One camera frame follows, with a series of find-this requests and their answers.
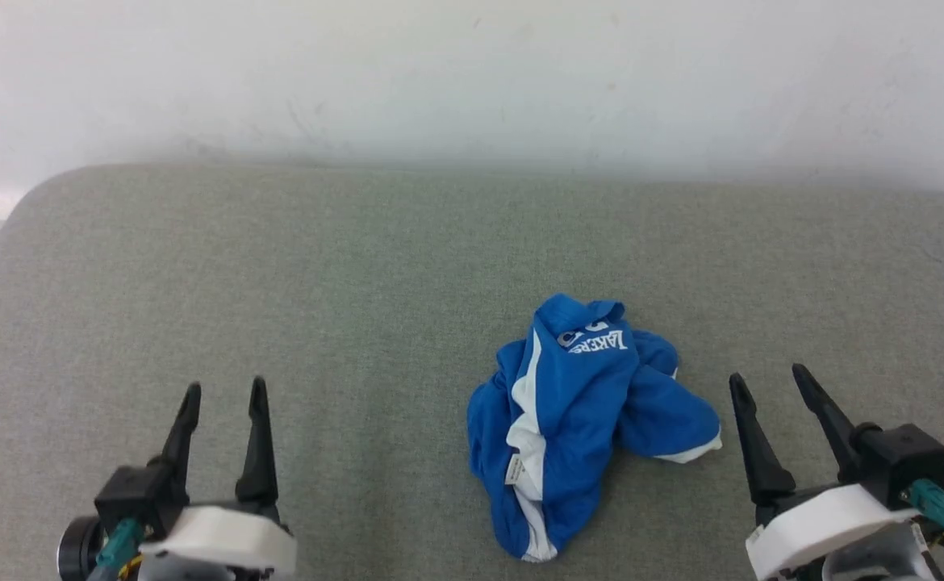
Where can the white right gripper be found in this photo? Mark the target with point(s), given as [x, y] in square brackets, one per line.
[819, 520]

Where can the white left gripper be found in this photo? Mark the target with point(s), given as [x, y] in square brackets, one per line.
[222, 537]

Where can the blue white Lakers garment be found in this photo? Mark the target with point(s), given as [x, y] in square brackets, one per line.
[577, 403]

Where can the grey fabric sofa cushion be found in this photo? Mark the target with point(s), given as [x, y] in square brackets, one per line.
[278, 282]

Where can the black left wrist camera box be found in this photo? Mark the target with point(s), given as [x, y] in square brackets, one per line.
[129, 492]

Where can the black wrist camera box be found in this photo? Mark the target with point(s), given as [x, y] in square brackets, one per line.
[129, 492]
[904, 456]

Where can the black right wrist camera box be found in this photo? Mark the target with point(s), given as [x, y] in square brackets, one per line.
[904, 456]

